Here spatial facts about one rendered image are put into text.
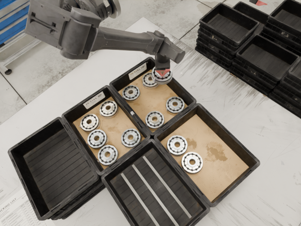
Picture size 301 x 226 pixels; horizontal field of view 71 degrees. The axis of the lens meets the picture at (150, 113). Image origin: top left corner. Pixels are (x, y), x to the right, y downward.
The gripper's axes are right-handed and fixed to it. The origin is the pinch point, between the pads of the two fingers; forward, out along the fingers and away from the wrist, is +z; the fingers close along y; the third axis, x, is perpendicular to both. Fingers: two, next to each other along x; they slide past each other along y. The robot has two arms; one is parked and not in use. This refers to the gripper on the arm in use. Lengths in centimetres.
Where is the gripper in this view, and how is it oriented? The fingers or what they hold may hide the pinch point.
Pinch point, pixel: (162, 71)
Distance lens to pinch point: 105.3
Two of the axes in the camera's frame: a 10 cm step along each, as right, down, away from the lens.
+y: -0.2, -9.0, 4.4
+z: 0.4, 4.4, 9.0
